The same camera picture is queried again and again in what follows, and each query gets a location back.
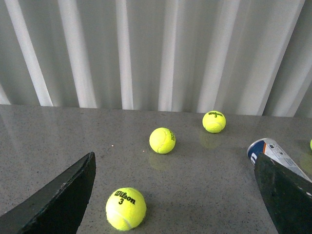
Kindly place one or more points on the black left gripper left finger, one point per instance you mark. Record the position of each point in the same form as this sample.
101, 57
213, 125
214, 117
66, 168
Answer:
58, 207

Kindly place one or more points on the white pleated curtain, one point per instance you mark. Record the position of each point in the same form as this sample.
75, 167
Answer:
249, 57

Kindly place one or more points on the far Wilson tennis ball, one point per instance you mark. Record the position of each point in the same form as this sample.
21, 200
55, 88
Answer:
214, 121

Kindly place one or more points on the wilson tennis ball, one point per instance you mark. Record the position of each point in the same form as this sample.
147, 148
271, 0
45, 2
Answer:
125, 209
214, 121

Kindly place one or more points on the Head Team tennis ball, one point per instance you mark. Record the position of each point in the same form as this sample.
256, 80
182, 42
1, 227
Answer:
162, 140

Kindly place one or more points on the near Wilson tennis ball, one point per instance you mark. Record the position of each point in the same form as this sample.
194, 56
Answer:
125, 209

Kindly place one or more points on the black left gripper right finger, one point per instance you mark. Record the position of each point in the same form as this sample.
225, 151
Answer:
286, 195

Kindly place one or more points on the clear Wilson tennis ball can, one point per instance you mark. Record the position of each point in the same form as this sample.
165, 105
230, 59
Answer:
271, 148

